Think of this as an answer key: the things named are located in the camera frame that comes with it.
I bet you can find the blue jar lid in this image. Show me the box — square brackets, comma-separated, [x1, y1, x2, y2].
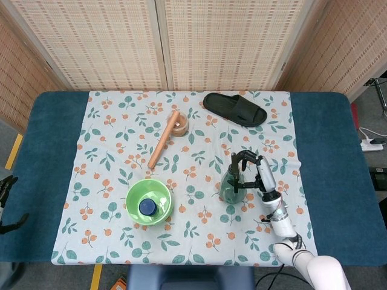
[138, 198, 159, 217]

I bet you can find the wooden rolling pin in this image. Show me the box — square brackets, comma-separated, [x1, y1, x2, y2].
[147, 110, 180, 169]

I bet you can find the black cable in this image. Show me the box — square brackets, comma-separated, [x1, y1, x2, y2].
[255, 265, 291, 290]

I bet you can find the green spray bottle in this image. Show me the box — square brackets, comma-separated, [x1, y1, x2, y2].
[220, 153, 249, 204]

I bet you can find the black device on floor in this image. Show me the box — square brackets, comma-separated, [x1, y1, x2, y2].
[368, 167, 387, 191]

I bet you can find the small wooden cup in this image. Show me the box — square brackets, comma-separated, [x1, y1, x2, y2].
[167, 111, 190, 138]

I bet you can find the bamboo folding screen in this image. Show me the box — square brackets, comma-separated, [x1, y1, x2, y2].
[0, 0, 387, 135]

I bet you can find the white power strip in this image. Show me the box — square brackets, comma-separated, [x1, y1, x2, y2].
[359, 127, 384, 152]

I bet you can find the green plastic bowl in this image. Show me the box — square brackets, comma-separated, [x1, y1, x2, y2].
[125, 178, 175, 227]

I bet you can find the blue chair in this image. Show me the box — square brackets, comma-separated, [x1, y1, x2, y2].
[126, 265, 256, 290]

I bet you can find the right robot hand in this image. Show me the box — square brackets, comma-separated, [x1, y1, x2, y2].
[230, 149, 282, 202]

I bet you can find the blue table mat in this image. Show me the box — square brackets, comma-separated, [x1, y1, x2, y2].
[0, 91, 380, 268]

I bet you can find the metal stand frame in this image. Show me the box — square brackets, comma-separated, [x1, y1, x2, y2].
[364, 77, 387, 117]

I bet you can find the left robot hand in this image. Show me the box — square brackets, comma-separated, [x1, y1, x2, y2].
[0, 175, 30, 235]

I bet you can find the black slipper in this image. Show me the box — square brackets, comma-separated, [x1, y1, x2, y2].
[202, 92, 268, 127]

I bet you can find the floral patterned tablecloth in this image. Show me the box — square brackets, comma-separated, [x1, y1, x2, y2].
[50, 89, 320, 267]

